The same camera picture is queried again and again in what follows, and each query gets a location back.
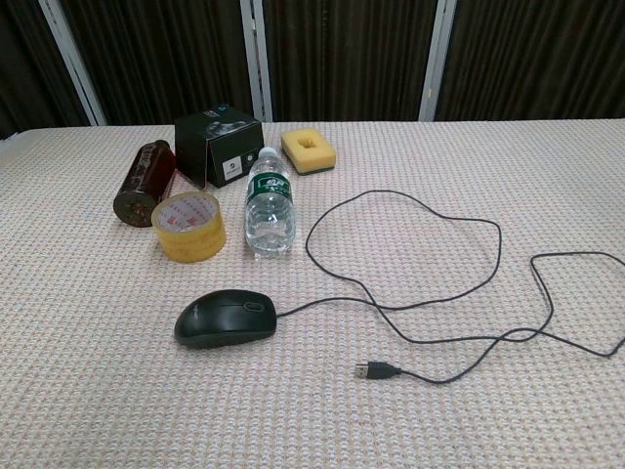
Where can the black computer mouse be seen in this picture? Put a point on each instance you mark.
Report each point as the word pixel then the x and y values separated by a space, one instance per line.
pixel 224 320

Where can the clear water bottle green label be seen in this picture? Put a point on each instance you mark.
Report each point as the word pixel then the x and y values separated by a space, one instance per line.
pixel 270 215

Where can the yellow packing tape roll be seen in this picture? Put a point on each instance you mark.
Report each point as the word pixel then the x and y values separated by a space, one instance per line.
pixel 195 245

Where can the black cardboard product box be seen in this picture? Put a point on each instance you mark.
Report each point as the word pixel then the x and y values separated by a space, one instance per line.
pixel 195 149

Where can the dark red drink bottle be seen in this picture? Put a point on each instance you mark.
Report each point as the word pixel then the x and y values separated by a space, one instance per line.
pixel 141 188

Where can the white partition post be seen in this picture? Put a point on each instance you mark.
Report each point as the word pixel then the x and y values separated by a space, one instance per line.
pixel 437 58
pixel 73 58
pixel 258 58

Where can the yellow sponge with square hole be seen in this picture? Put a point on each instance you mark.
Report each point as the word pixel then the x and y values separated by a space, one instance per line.
pixel 320 157

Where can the dark pleated curtain panel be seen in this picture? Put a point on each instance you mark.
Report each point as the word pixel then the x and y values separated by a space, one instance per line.
pixel 346 54
pixel 537 54
pixel 161 54
pixel 24 58

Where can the beige woven tablecloth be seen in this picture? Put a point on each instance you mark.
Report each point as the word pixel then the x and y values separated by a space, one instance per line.
pixel 97 391

